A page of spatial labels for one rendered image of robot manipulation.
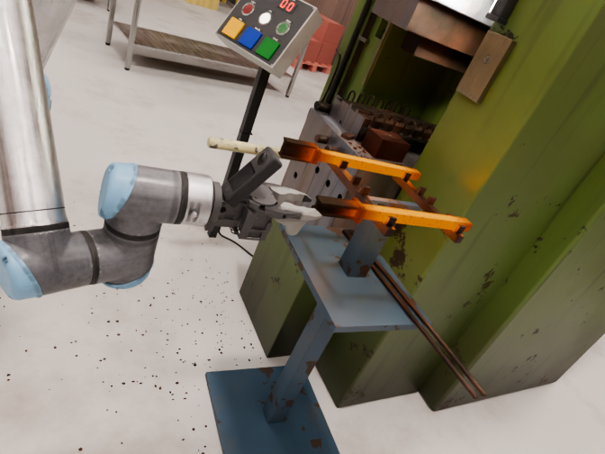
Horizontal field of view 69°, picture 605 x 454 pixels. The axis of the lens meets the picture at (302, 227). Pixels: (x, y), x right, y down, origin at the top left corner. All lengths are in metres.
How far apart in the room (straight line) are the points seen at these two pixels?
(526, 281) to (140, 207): 1.35
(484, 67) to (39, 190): 1.09
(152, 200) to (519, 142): 0.93
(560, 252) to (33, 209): 1.47
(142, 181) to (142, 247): 0.12
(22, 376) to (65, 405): 0.17
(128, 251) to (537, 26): 1.08
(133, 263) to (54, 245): 0.13
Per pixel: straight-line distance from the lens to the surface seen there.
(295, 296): 1.62
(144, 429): 1.58
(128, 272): 0.80
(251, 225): 0.79
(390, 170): 1.21
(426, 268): 1.40
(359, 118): 1.49
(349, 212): 0.90
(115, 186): 0.71
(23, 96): 0.76
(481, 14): 1.52
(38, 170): 0.74
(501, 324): 1.79
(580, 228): 1.64
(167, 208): 0.73
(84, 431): 1.56
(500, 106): 1.31
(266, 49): 1.81
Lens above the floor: 1.34
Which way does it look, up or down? 29 degrees down
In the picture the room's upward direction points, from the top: 24 degrees clockwise
